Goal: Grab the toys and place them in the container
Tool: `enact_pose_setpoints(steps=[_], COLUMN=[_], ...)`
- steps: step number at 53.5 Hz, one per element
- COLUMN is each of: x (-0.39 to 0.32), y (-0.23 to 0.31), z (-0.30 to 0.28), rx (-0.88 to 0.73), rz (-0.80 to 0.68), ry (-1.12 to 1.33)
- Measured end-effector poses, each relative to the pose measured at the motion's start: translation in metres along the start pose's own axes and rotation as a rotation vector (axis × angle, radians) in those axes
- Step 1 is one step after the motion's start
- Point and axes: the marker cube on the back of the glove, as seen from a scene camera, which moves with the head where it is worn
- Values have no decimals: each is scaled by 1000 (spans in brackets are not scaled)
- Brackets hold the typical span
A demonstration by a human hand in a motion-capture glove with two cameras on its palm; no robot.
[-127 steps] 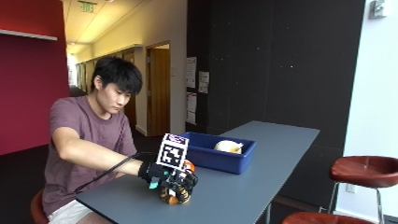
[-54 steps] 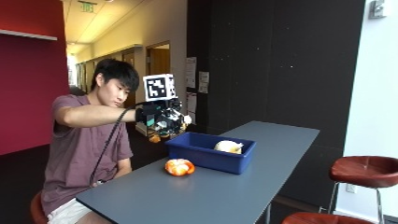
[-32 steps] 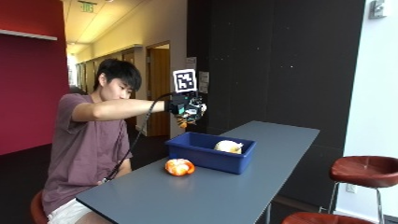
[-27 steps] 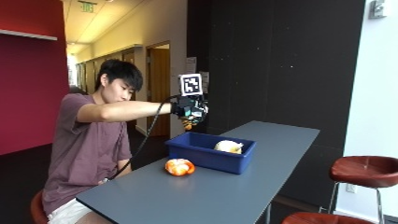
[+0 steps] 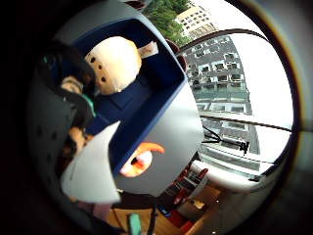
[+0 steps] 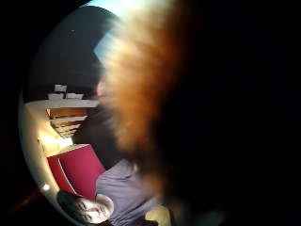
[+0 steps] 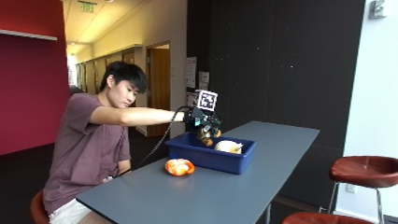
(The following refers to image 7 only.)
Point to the orange and brown soft toy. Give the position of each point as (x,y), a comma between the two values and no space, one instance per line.
(205,140)

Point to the white and yellow soft toy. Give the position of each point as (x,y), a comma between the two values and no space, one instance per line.
(228,146)

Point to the white cube with black markers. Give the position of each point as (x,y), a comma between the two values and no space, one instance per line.
(207,100)

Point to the white paper notice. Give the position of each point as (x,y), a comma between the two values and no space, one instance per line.
(191,72)
(204,81)
(191,99)

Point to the blue plastic bin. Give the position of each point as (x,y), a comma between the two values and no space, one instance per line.
(207,158)

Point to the orange soft toy fruit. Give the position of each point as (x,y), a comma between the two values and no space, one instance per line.
(179,167)

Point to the wooden door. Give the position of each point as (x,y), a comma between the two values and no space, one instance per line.
(160,90)

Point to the the person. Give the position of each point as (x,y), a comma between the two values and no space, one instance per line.
(90,140)

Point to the red leather bar stool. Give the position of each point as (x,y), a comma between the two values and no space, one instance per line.
(325,218)
(38,208)
(365,171)

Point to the green exit sign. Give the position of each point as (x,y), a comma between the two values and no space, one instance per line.
(87,6)

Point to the white wall outlet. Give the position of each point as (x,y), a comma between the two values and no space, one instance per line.
(351,188)

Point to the white wall shelf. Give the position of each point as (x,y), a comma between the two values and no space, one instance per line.
(27,34)

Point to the grey wall-mounted device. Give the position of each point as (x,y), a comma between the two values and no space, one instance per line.
(378,8)

